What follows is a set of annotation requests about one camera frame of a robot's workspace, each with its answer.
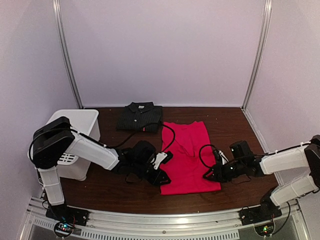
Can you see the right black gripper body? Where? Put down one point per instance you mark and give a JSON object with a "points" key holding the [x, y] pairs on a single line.
{"points": [[226, 175]]}

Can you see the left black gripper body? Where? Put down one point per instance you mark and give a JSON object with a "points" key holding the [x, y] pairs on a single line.
{"points": [[154, 180]]}

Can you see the red garment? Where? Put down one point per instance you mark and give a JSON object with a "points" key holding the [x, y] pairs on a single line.
{"points": [[188, 165]]}

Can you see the dark pinstriped shirt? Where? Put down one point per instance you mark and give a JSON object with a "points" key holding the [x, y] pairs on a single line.
{"points": [[143, 116]]}

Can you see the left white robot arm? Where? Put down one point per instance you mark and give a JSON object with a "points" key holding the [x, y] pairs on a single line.
{"points": [[58, 137]]}

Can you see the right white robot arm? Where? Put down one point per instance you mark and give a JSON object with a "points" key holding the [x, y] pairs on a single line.
{"points": [[245, 162]]}

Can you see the white plastic laundry bin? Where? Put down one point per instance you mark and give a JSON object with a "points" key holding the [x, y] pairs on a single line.
{"points": [[85, 123]]}

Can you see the right round circuit board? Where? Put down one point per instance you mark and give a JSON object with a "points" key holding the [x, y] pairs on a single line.
{"points": [[264, 230]]}

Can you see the round circuit board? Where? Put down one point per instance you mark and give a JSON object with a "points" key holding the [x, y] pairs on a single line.
{"points": [[63, 230], [264, 230]]}

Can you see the left round circuit board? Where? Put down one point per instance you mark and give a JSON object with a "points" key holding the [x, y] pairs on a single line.
{"points": [[63, 230]]}

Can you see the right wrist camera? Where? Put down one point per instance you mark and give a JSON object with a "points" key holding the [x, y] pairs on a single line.
{"points": [[220, 157]]}

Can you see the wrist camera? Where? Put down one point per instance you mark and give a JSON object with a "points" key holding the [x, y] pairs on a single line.
{"points": [[220, 157], [161, 158]]}

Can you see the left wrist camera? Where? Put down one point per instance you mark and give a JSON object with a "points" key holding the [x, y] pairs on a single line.
{"points": [[161, 158]]}

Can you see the front aluminium rail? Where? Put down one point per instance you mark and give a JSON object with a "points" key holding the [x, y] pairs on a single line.
{"points": [[104, 225]]}

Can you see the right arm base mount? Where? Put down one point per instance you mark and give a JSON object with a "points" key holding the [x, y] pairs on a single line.
{"points": [[266, 211]]}

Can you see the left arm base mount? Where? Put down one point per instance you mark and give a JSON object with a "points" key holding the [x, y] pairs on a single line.
{"points": [[67, 214]]}

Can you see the right aluminium frame post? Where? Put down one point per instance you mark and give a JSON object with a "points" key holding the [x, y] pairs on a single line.
{"points": [[264, 30]]}

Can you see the aluminium frame post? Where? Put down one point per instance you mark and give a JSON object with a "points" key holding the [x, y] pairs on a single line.
{"points": [[264, 30], [65, 53]]}

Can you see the left aluminium frame post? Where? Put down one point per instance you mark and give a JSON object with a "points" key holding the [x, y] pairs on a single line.
{"points": [[65, 53]]}

